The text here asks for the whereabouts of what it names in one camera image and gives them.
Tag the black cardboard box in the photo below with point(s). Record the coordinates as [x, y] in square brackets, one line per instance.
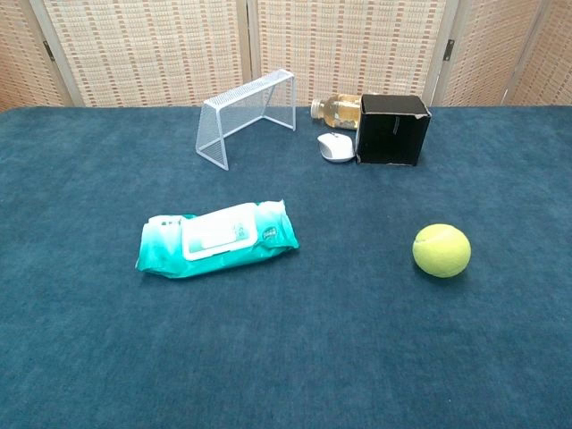
[393, 134]

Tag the blue table mat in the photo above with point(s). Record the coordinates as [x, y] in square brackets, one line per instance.
[286, 277]

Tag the yellow tennis ball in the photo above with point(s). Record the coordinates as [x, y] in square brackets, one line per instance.
[441, 250]

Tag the teal wet wipes pack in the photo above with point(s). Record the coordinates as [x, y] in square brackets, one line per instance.
[219, 239]

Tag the clear acrylic stand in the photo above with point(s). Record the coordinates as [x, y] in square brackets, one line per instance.
[250, 116]

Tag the woven folding screen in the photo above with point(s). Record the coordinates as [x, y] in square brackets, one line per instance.
[286, 49]

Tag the white computer mouse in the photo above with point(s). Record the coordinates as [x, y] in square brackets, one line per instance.
[333, 147]

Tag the clear bottle with yellow drink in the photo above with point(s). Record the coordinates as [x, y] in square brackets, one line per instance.
[339, 111]

